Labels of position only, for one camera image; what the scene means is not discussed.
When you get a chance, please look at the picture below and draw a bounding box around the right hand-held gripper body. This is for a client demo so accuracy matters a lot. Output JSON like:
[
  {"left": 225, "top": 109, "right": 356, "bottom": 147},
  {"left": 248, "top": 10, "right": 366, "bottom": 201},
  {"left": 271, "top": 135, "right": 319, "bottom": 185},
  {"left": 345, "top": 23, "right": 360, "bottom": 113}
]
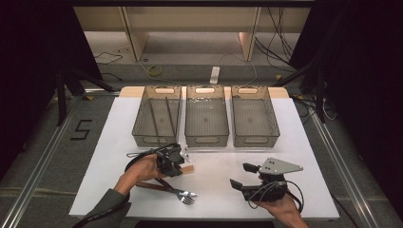
[{"left": 240, "top": 157, "right": 304, "bottom": 203}]

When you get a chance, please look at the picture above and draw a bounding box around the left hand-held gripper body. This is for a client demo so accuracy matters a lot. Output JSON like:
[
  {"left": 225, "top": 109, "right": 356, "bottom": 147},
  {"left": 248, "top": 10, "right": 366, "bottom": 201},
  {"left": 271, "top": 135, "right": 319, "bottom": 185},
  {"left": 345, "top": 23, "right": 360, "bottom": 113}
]
[{"left": 155, "top": 142, "right": 192, "bottom": 179}]

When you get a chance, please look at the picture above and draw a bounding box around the translucent grey plastic bin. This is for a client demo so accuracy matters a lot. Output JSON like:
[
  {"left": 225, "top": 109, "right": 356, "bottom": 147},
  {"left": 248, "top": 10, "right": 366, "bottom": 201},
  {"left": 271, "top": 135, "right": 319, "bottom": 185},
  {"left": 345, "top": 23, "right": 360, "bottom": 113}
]
[
  {"left": 231, "top": 85, "right": 281, "bottom": 148},
  {"left": 184, "top": 85, "right": 230, "bottom": 148},
  {"left": 131, "top": 85, "right": 182, "bottom": 148}
]

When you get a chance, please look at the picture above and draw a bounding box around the wooden-handled metal fork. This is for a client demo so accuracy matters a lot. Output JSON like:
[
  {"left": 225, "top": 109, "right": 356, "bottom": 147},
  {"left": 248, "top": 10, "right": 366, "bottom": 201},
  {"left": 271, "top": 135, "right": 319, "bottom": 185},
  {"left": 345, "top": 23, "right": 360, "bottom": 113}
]
[{"left": 154, "top": 178, "right": 196, "bottom": 206}]

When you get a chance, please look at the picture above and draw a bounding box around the dark chopstick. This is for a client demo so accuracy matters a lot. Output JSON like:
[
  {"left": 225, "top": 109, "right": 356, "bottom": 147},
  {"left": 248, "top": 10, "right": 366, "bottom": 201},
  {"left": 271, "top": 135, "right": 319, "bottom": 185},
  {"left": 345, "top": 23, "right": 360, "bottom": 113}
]
[
  {"left": 147, "top": 99, "right": 161, "bottom": 146},
  {"left": 164, "top": 96, "right": 177, "bottom": 136}
]

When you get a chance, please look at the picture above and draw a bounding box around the person's right hand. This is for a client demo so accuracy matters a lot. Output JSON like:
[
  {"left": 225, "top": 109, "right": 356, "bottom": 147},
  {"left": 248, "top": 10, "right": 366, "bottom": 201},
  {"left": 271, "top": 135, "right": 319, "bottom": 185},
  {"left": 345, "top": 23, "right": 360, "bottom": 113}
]
[{"left": 252, "top": 193, "right": 302, "bottom": 223}]

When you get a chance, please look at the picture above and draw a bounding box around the person's left hand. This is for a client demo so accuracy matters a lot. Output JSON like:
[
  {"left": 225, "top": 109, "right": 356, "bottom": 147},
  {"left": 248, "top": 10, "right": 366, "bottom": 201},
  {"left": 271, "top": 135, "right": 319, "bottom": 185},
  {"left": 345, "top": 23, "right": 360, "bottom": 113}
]
[{"left": 114, "top": 154, "right": 168, "bottom": 196}]

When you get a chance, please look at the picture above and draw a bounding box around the yellow tape roll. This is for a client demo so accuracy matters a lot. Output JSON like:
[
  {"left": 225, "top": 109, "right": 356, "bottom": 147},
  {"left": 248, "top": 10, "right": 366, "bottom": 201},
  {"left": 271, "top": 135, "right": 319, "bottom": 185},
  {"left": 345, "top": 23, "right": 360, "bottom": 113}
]
[{"left": 147, "top": 65, "right": 163, "bottom": 77}]

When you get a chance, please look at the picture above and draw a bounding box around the white power strip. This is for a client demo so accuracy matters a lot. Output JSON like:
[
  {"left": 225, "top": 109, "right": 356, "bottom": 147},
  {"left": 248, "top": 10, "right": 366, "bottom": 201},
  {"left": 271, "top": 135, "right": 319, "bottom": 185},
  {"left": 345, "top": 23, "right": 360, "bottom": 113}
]
[{"left": 209, "top": 66, "right": 221, "bottom": 86}]

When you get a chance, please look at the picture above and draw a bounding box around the black metal stand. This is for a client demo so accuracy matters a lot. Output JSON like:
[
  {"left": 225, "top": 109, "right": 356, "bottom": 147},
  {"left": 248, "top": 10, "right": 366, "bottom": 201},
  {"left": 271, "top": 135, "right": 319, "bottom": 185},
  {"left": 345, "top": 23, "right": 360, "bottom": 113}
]
[
  {"left": 55, "top": 67, "right": 116, "bottom": 126},
  {"left": 275, "top": 60, "right": 328, "bottom": 124}
]

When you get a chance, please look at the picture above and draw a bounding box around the white shelf unit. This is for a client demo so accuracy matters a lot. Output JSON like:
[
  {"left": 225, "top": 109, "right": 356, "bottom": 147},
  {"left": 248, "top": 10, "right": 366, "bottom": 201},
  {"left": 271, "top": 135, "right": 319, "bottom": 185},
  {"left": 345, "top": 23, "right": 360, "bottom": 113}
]
[{"left": 73, "top": 6, "right": 312, "bottom": 63}]

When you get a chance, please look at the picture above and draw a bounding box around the grey right gripper cable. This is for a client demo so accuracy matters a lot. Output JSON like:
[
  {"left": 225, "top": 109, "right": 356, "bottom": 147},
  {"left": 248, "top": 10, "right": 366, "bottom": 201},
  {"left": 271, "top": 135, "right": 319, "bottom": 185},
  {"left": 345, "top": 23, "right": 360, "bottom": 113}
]
[{"left": 246, "top": 180, "right": 280, "bottom": 210}]

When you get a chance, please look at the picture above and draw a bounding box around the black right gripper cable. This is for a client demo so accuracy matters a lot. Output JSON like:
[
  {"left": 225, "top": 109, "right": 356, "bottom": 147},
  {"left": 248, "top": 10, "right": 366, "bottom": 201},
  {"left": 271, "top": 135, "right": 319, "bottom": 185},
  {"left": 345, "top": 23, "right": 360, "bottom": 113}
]
[{"left": 284, "top": 180, "right": 306, "bottom": 214}]

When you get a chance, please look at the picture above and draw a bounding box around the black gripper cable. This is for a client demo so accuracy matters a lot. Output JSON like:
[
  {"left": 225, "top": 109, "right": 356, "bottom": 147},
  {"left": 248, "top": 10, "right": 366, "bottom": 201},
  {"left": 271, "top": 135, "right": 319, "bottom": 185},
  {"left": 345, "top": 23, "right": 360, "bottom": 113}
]
[
  {"left": 125, "top": 142, "right": 179, "bottom": 173},
  {"left": 284, "top": 180, "right": 306, "bottom": 214}
]

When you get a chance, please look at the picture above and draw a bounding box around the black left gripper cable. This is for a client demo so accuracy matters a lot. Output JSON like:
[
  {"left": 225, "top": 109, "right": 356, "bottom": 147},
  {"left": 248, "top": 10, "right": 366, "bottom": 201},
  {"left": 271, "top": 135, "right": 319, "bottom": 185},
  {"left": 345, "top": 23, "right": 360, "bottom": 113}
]
[{"left": 125, "top": 142, "right": 179, "bottom": 173}]

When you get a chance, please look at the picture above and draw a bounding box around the aluminium floor rail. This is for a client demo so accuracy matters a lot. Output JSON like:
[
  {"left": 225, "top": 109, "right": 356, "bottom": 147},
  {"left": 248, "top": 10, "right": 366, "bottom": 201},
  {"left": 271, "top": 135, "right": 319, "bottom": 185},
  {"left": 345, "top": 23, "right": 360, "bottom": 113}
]
[
  {"left": 0, "top": 96, "right": 80, "bottom": 228},
  {"left": 308, "top": 110, "right": 381, "bottom": 228}
]

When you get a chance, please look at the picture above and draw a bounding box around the white power strip cable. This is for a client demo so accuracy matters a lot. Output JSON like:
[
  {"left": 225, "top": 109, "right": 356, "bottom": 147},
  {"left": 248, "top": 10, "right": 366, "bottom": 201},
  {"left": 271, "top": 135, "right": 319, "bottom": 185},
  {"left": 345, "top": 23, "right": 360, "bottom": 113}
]
[{"left": 218, "top": 51, "right": 259, "bottom": 87}]

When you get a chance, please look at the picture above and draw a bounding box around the thin black floor cable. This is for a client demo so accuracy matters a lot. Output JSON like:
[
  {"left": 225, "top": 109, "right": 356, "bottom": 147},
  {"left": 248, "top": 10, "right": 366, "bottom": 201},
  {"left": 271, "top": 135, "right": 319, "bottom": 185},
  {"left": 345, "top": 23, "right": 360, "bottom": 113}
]
[{"left": 93, "top": 51, "right": 124, "bottom": 66}]

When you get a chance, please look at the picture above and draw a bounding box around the black floor cable bundle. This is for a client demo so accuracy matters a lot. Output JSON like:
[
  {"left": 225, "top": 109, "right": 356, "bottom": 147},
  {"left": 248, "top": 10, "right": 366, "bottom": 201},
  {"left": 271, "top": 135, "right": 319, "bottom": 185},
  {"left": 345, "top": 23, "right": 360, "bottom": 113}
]
[{"left": 254, "top": 6, "right": 297, "bottom": 73}]

